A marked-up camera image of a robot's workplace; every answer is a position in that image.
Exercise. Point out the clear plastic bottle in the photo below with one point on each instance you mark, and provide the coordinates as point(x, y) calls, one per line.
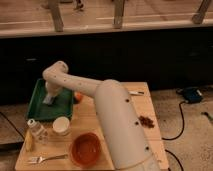
point(38, 131)

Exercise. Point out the blue black device on floor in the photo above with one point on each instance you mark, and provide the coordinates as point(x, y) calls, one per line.
point(190, 94)

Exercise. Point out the yellow corn cob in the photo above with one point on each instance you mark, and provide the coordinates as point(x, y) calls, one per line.
point(29, 141)

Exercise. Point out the green plastic tray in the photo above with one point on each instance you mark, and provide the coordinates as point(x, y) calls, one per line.
point(62, 105)

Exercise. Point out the white cup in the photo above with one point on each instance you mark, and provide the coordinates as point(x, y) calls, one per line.
point(61, 125)

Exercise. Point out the orange bowl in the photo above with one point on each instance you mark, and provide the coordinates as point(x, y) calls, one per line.
point(85, 150)

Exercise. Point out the orange peach fruit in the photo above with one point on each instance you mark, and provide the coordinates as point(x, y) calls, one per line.
point(78, 96)

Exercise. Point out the silver fork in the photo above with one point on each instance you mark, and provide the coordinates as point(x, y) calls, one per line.
point(40, 159)

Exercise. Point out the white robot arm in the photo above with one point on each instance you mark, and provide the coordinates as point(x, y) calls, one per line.
point(122, 130)

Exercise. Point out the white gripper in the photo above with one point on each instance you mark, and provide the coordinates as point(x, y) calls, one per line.
point(49, 99)

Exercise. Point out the dark red grape bunch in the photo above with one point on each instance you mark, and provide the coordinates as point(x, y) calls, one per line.
point(146, 122)

